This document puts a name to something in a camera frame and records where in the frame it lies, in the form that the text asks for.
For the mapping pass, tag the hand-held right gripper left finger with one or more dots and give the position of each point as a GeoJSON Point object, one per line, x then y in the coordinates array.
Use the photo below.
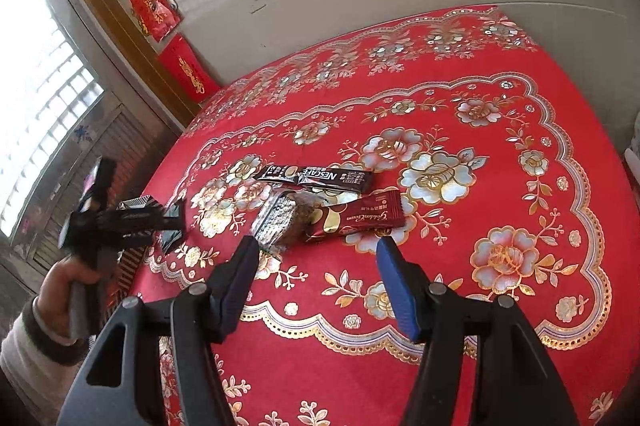
{"type": "Point", "coordinates": [235, 286]}

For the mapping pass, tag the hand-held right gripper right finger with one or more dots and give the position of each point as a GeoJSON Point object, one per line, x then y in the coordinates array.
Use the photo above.
{"type": "Point", "coordinates": [400, 286]}

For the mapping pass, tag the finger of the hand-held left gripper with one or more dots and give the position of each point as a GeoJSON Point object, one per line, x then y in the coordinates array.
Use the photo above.
{"type": "Point", "coordinates": [150, 240]}
{"type": "Point", "coordinates": [145, 218]}

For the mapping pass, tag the dark green packet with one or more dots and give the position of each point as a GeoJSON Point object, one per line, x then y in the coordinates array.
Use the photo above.
{"type": "Point", "coordinates": [175, 240]}

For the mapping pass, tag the striped box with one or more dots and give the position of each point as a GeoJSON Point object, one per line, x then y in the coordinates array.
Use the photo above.
{"type": "Point", "coordinates": [127, 273]}

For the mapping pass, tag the clear brown cake packet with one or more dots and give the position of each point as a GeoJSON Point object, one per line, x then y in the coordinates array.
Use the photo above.
{"type": "Point", "coordinates": [277, 218]}

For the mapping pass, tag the person's left hand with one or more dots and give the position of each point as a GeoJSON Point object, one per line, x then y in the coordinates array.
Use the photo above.
{"type": "Point", "coordinates": [55, 293]}

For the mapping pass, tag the grey slatted panel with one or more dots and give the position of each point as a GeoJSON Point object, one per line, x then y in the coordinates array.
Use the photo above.
{"type": "Point", "coordinates": [115, 145]}

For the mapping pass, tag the dark red chocolate packet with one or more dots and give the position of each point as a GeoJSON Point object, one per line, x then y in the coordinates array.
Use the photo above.
{"type": "Point", "coordinates": [360, 216]}

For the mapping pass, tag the red floral tablecloth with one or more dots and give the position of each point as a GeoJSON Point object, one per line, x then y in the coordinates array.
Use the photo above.
{"type": "Point", "coordinates": [325, 356]}

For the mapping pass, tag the black coffee stick packet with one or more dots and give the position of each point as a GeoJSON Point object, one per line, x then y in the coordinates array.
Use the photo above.
{"type": "Point", "coordinates": [320, 178]}

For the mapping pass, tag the window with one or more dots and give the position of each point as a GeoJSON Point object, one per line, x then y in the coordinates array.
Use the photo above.
{"type": "Point", "coordinates": [45, 80]}

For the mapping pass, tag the red envelope wall hanging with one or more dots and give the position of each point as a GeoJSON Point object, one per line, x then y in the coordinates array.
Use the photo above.
{"type": "Point", "coordinates": [187, 68]}

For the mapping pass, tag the wooden door frame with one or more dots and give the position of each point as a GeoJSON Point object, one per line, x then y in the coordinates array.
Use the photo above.
{"type": "Point", "coordinates": [115, 25]}

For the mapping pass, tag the red gold wall hanging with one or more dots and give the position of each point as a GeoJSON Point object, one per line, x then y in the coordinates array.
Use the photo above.
{"type": "Point", "coordinates": [150, 5]}

